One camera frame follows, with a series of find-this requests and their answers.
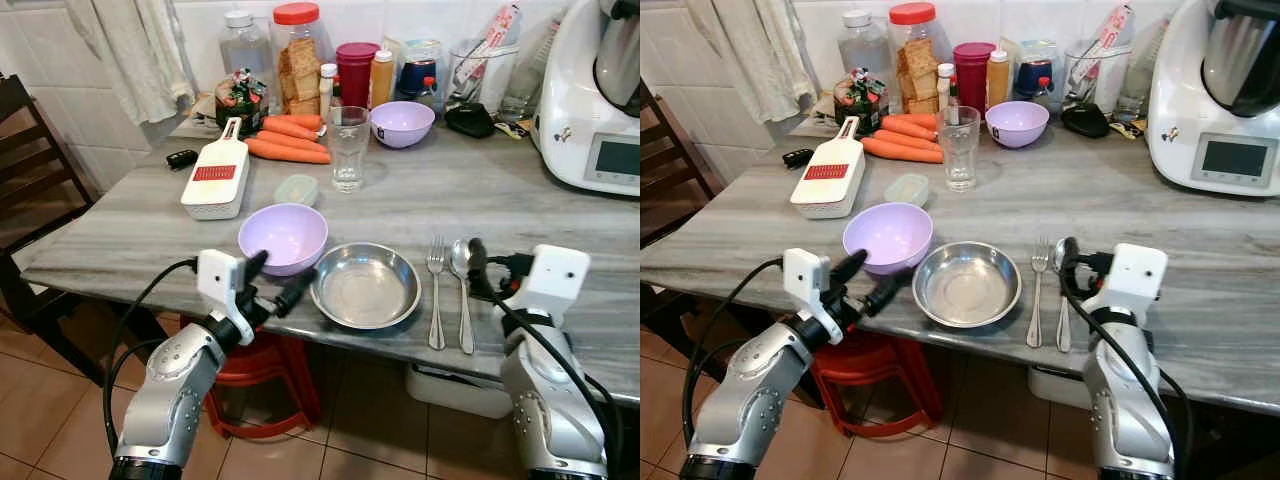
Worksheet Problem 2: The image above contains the white kitchen cooking appliance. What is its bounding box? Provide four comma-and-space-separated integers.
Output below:
1146, 0, 1280, 196
529, 0, 641, 198

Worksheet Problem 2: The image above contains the shallow stainless steel bowl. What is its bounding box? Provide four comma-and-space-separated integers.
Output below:
912, 241, 1023, 329
310, 242, 422, 332

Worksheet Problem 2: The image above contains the red lidded cracker jar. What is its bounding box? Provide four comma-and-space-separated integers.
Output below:
271, 2, 333, 118
888, 2, 946, 116

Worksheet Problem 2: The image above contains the clear container with blue mug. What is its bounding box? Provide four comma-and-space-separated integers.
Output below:
395, 39, 447, 109
1012, 39, 1063, 106

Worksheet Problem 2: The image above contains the clear utensil container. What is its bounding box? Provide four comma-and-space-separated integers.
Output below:
1062, 38, 1136, 116
446, 38, 523, 117

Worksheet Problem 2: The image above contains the large purple plastic bowl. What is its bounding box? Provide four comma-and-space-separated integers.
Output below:
237, 203, 329, 278
842, 202, 934, 277

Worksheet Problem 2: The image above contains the maroon plastic canister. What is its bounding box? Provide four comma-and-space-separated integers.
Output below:
335, 42, 382, 110
953, 42, 998, 113

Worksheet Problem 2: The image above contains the small purple plastic bowl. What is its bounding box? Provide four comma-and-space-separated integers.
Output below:
369, 100, 436, 150
984, 100, 1051, 150

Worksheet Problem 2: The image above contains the clear glass bottle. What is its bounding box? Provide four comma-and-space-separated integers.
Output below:
1115, 15, 1171, 123
498, 18, 563, 123

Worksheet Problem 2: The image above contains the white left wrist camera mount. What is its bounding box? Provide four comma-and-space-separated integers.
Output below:
783, 248, 846, 346
196, 249, 257, 347

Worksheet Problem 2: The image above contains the silver metal spoon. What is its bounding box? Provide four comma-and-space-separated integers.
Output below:
1050, 237, 1073, 354
449, 239, 477, 356

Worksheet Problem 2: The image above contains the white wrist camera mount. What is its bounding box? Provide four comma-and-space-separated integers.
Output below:
513, 244, 592, 328
783, 248, 846, 346
196, 249, 257, 347
1093, 243, 1169, 323

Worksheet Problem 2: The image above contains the white plastic box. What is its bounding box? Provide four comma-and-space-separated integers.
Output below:
404, 361, 516, 420
1027, 363, 1093, 409

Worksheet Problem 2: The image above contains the clear plastic bottle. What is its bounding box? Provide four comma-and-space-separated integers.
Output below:
838, 10, 894, 96
219, 10, 277, 101

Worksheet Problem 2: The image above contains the red plastic stool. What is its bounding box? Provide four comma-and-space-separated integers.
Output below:
808, 330, 944, 439
180, 318, 323, 441

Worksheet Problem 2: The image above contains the small pale green container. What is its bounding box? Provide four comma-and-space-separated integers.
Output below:
273, 174, 320, 209
884, 173, 931, 208

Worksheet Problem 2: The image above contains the dark wooden slatted chair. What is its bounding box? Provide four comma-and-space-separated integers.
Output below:
0, 74, 106, 386
640, 82, 726, 251

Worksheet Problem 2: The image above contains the black pouch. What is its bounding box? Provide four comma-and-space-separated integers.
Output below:
1060, 102, 1111, 139
444, 102, 497, 140

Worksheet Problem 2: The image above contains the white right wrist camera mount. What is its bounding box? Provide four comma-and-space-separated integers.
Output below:
1093, 243, 1169, 323
513, 244, 592, 328

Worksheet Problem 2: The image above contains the red and white packet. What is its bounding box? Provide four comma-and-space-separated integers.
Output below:
478, 4, 524, 76
1095, 4, 1138, 71

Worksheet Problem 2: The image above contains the silver metal fork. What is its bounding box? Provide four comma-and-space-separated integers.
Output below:
1026, 236, 1050, 350
426, 236, 448, 352

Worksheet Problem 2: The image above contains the clear drinking glass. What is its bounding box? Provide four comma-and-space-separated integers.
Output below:
937, 105, 982, 193
327, 105, 372, 194

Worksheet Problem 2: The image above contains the orange carrot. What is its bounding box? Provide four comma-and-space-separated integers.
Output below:
243, 137, 332, 166
254, 128, 319, 153
861, 137, 945, 165
880, 115, 939, 141
870, 128, 936, 152
262, 114, 325, 139

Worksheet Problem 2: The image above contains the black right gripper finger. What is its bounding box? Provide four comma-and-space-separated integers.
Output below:
1059, 236, 1083, 291
466, 237, 493, 299

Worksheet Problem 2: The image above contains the white grater with red blade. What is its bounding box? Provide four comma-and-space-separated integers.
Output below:
180, 116, 251, 222
789, 115, 864, 220

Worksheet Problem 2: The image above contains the dark jar with printed label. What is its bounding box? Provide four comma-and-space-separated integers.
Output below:
214, 67, 270, 137
834, 67, 891, 136

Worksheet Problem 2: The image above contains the orange sauce bottle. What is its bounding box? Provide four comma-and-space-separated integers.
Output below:
986, 50, 1012, 106
369, 50, 397, 109

